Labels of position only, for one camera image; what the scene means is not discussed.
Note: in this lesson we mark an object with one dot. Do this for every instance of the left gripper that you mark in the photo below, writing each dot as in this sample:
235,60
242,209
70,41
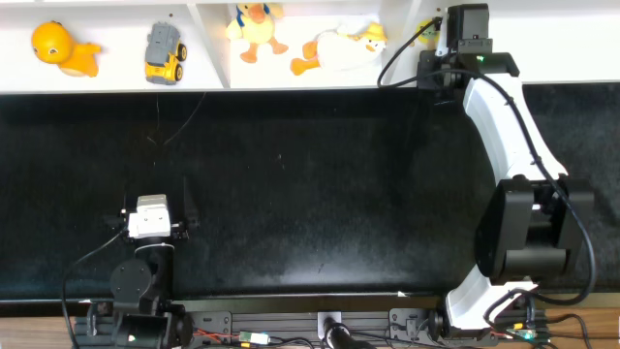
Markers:
179,231

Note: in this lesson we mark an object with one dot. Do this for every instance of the yellow rubber duck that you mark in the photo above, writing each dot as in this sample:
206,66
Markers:
53,43

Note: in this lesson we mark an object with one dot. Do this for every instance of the yellow rattle drum toy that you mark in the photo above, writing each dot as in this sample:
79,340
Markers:
426,33

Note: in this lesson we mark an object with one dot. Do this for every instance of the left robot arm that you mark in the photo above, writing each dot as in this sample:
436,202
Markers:
128,281

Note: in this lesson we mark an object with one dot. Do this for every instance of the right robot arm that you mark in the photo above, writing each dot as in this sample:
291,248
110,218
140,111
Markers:
499,121

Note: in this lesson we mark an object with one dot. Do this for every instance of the white shelf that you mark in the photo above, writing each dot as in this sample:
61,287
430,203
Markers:
121,53

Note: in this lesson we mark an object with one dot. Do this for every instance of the grey and yellow toy truck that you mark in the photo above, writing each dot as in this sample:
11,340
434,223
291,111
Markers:
162,48

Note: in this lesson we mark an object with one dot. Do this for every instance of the yellow plush duck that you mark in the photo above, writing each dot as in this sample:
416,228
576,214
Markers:
257,31

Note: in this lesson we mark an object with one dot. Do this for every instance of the white plush duck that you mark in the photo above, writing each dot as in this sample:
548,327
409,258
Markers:
341,51

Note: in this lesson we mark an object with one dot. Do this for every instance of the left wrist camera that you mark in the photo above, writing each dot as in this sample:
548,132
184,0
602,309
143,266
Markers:
149,218

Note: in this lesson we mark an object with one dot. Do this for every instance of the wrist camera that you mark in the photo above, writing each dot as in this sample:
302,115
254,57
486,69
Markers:
442,46
149,218

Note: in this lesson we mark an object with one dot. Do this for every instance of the mounting rail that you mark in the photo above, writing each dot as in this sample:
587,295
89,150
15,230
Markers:
290,329

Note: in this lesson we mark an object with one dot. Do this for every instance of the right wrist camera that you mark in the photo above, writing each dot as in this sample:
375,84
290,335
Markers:
442,46

